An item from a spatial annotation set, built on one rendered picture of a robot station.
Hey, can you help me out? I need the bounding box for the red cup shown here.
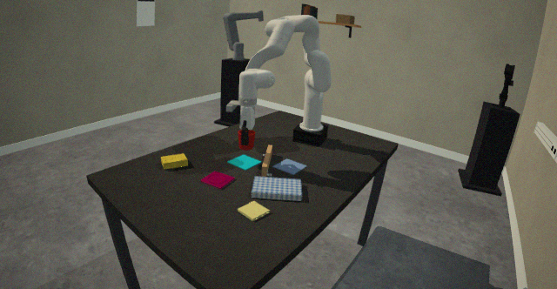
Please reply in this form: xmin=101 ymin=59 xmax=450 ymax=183
xmin=238 ymin=130 xmax=256 ymax=151

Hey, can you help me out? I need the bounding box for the blue and white checked towel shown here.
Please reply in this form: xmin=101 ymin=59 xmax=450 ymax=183
xmin=252 ymin=177 xmax=302 ymax=201

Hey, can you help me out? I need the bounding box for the yellow sponge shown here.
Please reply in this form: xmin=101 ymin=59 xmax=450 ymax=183
xmin=161 ymin=153 xmax=188 ymax=170

